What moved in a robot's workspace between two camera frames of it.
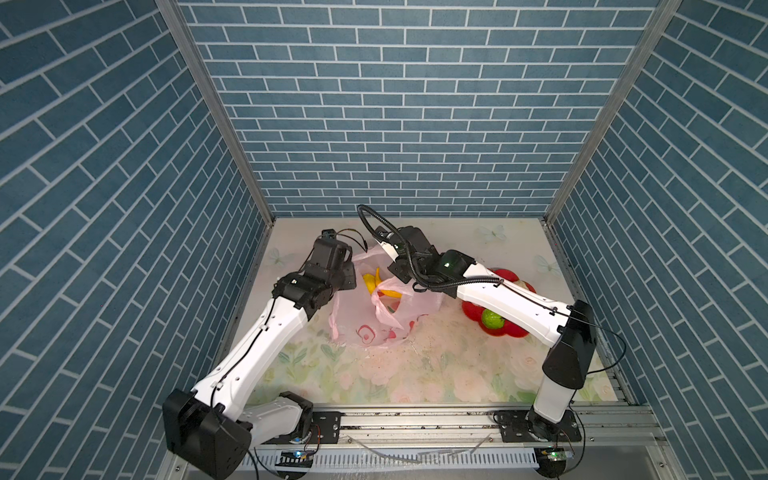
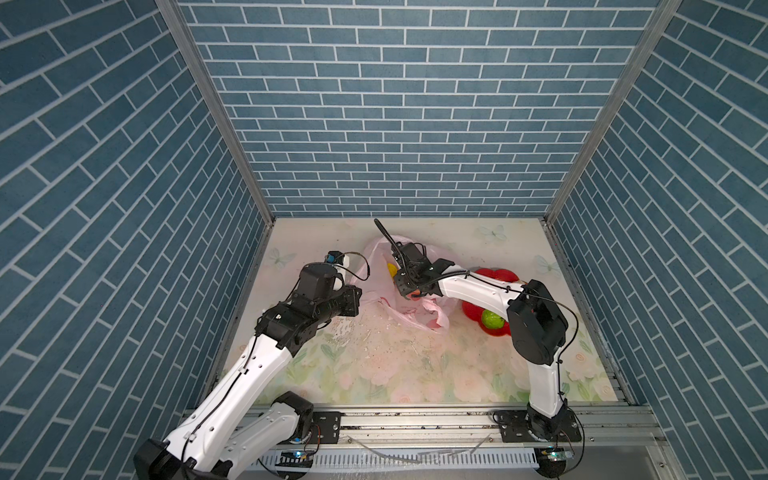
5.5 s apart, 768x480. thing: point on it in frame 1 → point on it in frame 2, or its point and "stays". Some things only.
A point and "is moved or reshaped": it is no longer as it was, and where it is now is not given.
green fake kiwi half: x=492 y=320 stays
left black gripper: x=350 y=279 → x=352 y=303
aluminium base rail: x=475 y=427 stays
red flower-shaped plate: x=475 y=313 stays
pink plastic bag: x=372 y=306 is moved or reshaped
